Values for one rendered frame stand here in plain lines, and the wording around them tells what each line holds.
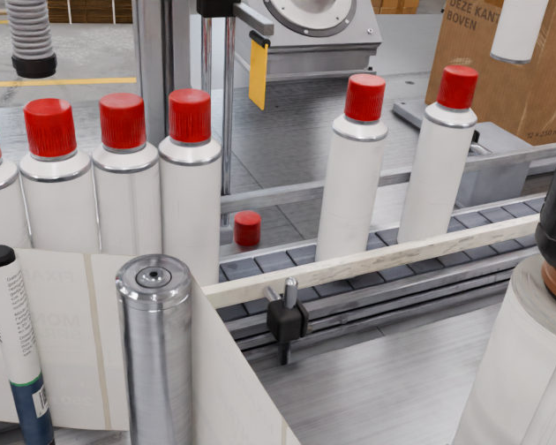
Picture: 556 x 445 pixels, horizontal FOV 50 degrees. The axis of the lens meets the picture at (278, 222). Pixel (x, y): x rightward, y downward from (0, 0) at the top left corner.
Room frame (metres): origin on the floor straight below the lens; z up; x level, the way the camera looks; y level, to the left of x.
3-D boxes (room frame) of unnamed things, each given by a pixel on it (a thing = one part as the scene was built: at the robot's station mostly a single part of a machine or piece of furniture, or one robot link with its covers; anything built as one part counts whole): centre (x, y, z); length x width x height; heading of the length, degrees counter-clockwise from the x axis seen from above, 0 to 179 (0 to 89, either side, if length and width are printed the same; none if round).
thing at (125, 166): (0.42, 0.12, 0.98); 0.05 x 0.05 x 0.20
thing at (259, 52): (0.48, 0.03, 1.09); 0.03 x 0.01 x 0.06; 27
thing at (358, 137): (0.51, -0.07, 0.98); 0.05 x 0.05 x 0.20
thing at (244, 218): (0.62, 0.04, 0.85); 0.03 x 0.03 x 0.03
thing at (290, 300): (0.39, -0.02, 0.89); 0.03 x 0.03 x 0.12; 27
